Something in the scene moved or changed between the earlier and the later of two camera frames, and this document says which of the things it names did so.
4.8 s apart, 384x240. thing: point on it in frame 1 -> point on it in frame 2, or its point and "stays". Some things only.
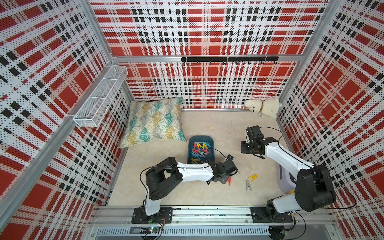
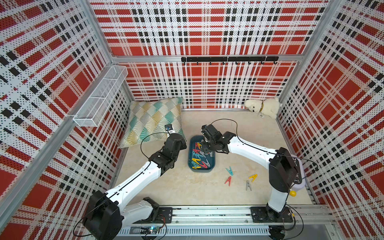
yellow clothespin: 254,176 stays
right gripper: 243,148 -> 205,148
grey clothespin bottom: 247,185 stays
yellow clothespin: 194,160 stays
